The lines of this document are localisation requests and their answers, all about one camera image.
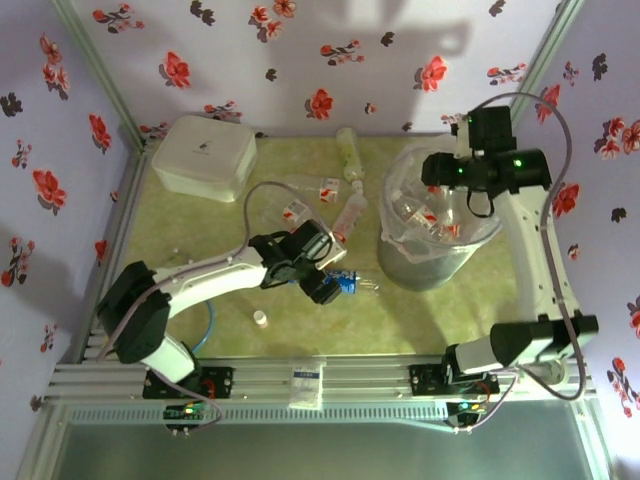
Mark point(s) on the long clear bottle blue label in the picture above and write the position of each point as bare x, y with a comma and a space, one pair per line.
350, 282

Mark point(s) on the crushed bottle red label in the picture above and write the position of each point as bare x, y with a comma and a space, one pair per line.
452, 230

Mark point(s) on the white bottle with red cap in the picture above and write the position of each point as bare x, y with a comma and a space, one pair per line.
350, 215

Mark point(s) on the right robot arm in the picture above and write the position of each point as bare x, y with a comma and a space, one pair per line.
530, 250

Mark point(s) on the grey mesh waste bin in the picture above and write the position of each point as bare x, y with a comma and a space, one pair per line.
425, 270

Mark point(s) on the small bottle red white label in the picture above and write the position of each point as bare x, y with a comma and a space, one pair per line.
293, 209

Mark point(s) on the white bottle cap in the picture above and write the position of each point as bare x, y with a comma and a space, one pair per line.
260, 318

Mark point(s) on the pale green plastic bottle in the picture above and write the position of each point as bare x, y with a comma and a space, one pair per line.
350, 155

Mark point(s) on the small labelled plastic bag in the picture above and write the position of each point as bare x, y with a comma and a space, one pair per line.
306, 385

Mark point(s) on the white plastic lidded box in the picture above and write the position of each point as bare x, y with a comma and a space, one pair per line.
200, 150

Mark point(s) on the left circuit board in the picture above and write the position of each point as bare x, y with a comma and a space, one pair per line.
175, 412

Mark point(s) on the circuit board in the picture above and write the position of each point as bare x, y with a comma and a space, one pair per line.
175, 412
475, 407

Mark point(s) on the right circuit board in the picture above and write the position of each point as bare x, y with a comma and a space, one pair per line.
475, 407

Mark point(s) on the aluminium mounting rail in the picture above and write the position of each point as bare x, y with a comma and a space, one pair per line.
370, 380

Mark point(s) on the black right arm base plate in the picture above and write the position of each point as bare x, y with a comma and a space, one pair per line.
422, 380

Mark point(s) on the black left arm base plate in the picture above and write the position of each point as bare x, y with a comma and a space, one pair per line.
222, 382

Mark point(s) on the aluminium frame post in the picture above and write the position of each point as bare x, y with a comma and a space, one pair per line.
95, 60
550, 45

